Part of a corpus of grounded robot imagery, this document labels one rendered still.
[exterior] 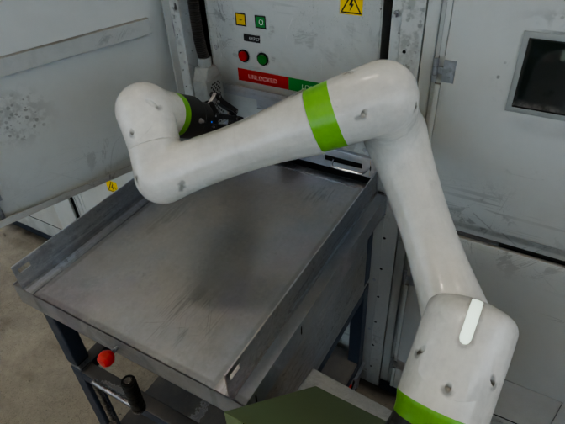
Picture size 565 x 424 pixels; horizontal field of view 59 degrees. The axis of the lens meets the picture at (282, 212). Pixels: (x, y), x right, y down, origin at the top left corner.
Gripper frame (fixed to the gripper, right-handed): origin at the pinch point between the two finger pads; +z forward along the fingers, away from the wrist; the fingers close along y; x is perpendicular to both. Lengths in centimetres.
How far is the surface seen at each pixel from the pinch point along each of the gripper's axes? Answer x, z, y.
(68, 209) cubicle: -107, 44, 56
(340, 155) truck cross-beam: 21.3, 18.6, 2.8
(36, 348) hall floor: -87, 19, 107
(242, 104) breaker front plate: -10.3, 15.5, -4.7
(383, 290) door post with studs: 38, 37, 41
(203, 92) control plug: -14.4, 2.0, -5.9
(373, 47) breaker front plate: 28.4, 4.6, -23.7
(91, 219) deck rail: -22.0, -23.3, 29.6
